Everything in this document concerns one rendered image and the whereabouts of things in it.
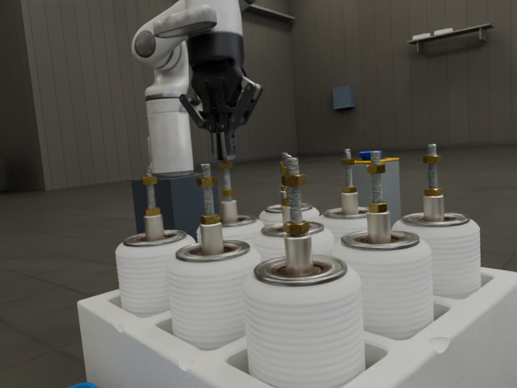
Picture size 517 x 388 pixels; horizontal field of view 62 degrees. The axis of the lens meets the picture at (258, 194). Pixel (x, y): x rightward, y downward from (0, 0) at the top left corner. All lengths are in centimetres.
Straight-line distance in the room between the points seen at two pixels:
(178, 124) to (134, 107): 590
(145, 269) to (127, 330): 7
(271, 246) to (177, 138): 53
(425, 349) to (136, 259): 31
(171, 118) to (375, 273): 66
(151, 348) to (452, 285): 32
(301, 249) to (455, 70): 1009
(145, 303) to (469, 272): 36
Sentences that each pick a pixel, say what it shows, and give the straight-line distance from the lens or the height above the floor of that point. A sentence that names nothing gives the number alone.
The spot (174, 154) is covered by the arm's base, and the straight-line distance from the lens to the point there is 96.
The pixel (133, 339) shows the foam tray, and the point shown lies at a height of 18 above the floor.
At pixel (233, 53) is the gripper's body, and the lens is 58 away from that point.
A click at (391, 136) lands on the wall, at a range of 1077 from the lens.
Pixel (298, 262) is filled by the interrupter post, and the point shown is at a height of 26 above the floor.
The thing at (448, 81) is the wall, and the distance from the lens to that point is 1040.
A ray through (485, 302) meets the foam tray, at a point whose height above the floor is 18.
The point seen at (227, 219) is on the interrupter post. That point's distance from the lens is 59.
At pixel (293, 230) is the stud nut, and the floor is 29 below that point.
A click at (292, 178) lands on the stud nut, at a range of 33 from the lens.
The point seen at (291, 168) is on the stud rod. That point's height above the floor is 33.
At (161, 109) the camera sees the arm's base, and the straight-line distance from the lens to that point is 96.
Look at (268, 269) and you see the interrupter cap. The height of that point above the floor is 25.
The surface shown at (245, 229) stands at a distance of 56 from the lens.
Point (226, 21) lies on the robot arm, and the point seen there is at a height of 51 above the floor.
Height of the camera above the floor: 35
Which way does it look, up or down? 6 degrees down
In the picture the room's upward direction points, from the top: 4 degrees counter-clockwise
